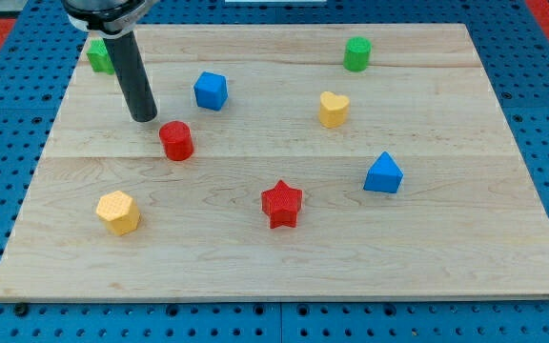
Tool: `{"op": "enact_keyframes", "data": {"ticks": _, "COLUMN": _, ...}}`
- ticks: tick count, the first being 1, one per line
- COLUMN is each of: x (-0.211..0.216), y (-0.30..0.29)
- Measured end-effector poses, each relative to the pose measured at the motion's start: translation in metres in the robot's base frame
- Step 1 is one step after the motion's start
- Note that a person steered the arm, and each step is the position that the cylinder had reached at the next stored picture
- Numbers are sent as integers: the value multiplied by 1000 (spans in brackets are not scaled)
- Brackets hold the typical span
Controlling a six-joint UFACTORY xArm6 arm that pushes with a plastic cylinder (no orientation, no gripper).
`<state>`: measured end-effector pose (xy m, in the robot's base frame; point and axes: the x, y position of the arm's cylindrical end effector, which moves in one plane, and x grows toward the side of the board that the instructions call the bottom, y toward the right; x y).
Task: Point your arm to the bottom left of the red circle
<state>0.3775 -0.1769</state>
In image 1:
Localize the red star block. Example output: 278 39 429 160
261 180 303 229

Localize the light wooden board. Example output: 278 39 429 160
0 24 549 303

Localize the yellow heart block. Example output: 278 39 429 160
318 91 350 129

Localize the blue cube block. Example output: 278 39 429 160
193 71 228 111

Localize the red cylinder block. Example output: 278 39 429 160
158 121 193 161

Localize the blue pentagon block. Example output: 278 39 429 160
363 151 404 193

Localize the green cylinder block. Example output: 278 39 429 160
343 36 372 72

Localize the yellow hexagon block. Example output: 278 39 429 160
95 191 140 236

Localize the black cylindrical pointer rod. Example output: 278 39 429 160
104 31 157 123

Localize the green star block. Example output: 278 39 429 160
86 39 114 75

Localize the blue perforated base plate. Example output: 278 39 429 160
0 1 549 342

